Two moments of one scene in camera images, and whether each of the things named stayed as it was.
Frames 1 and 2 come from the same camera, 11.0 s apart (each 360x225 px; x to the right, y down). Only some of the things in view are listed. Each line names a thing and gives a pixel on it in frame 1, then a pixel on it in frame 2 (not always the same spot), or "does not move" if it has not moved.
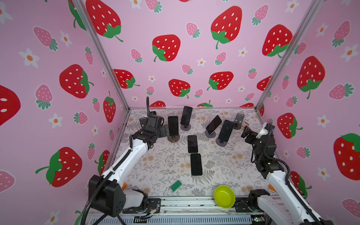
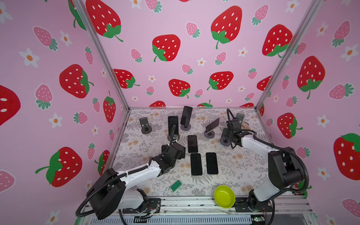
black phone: [226, 131] to [211, 163]
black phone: [192, 145] does not move
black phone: [196, 164] does not move
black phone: [186, 116] does not move
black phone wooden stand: [173, 125] does not move
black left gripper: [160, 128] to [165, 148]
